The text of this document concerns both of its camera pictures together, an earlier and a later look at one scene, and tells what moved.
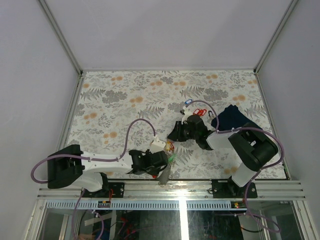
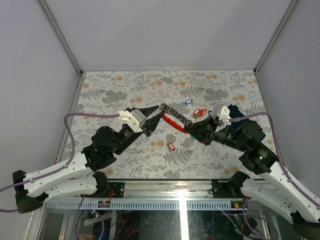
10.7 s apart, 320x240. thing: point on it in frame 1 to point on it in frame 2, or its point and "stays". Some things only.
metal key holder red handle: [164, 176] to [176, 119]
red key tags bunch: [198, 112] stays
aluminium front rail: [183, 190] stays
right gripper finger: [178, 134] to [199, 132]
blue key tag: [188, 101] stays
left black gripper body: [153, 172] to [145, 131]
